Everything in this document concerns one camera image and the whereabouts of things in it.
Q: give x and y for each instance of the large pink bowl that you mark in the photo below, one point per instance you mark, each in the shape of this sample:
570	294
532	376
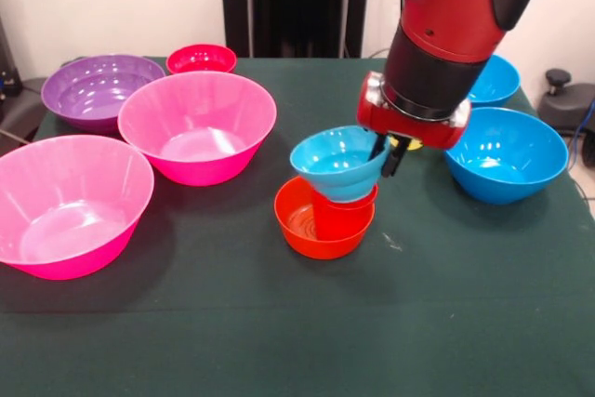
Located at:
195	123
70	202

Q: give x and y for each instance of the black pedestal foot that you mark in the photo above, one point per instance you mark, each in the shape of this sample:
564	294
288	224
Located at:
18	109
572	104

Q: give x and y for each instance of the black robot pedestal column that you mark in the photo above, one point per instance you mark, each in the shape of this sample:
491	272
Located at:
279	11

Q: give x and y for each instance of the purple bowl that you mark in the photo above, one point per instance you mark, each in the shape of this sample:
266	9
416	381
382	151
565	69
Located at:
93	85

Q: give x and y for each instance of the stack of small blue bowls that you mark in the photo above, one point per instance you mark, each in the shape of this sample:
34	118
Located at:
334	169

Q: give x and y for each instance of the small crimson bowl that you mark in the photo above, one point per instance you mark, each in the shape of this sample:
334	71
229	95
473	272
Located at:
201	57

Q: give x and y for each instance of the red cup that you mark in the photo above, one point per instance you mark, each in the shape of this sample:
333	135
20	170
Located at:
344	220

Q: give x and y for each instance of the large blue bowl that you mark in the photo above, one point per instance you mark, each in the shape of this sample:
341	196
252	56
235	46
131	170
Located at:
506	160
497	85

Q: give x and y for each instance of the orange bowl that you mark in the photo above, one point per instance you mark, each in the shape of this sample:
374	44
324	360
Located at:
297	234

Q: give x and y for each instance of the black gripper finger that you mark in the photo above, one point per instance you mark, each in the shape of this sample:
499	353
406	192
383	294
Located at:
394	160
379	147

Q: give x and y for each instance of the yellow cup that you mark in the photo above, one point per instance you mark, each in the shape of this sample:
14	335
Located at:
414	146

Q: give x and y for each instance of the dark green table cloth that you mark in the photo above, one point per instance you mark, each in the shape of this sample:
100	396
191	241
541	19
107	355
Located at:
297	322

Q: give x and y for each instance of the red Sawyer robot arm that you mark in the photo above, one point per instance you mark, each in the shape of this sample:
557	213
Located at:
441	11

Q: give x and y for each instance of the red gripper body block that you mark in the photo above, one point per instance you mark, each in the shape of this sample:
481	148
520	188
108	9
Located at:
409	129

